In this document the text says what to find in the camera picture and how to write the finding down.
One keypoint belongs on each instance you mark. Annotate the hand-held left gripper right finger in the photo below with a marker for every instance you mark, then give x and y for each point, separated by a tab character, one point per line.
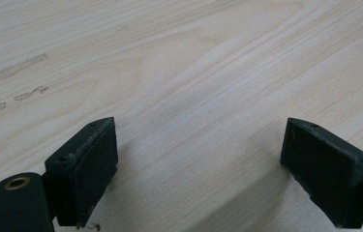
326	167

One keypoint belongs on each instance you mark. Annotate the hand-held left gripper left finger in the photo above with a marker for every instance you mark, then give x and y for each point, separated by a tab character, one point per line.
82	174

